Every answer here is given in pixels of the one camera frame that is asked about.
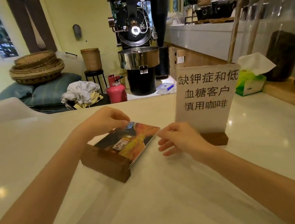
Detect grey wall lamp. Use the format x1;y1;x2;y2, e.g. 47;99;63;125
72;23;83;41

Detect brown wooden card holder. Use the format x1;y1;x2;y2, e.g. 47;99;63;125
78;137;133;190

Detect cardboard box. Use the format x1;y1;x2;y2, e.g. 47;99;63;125
172;48;189;69

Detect white bar counter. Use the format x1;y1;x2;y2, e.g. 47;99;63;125
162;12;251;75

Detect brown curtain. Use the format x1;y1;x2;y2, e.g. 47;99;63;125
6;0;58;59

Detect colourful picture card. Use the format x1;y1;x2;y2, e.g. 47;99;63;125
91;117;166;173

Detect person's left forearm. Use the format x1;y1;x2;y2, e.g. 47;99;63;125
0;126;105;224

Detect woven bamboo tray basket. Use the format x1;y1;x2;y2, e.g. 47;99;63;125
12;49;58;72
9;63;68;89
10;57;65;81

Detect person's left hand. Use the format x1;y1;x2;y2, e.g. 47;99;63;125
75;103;134;145

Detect black countertop appliance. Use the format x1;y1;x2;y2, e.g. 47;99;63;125
194;0;240;24

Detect teal cushion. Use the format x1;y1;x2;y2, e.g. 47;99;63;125
19;70;86;110
0;79;36;103

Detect white paper sign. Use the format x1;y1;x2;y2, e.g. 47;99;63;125
167;57;252;141

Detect person's right forearm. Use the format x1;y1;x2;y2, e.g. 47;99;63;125
199;130;295;224

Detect steel roaster cooling tray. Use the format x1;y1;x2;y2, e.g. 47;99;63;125
117;43;162;73

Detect black round stool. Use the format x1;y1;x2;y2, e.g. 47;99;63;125
84;67;109;96

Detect pile of white cloths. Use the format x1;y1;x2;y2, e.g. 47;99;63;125
58;77;105;112

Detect clear container blue lid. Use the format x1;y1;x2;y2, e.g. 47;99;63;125
155;81;176;96

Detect tall woven cylinder basket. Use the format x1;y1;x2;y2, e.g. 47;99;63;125
80;46;103;73

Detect glass jar dark beans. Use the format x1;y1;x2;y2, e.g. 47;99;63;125
242;0;295;87

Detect red gas cylinder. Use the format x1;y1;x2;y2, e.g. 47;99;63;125
103;73;129;105

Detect green tissue pack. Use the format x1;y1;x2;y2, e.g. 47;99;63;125
229;50;281;98

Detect black coffee roaster machine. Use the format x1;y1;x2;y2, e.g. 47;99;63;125
104;0;190;100

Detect person's right hand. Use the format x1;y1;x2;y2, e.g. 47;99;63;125
154;116;217;169

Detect white armchair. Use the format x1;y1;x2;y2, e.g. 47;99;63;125
0;92;46;123

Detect dark wooden sign base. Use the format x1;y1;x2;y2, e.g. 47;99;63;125
199;129;230;150

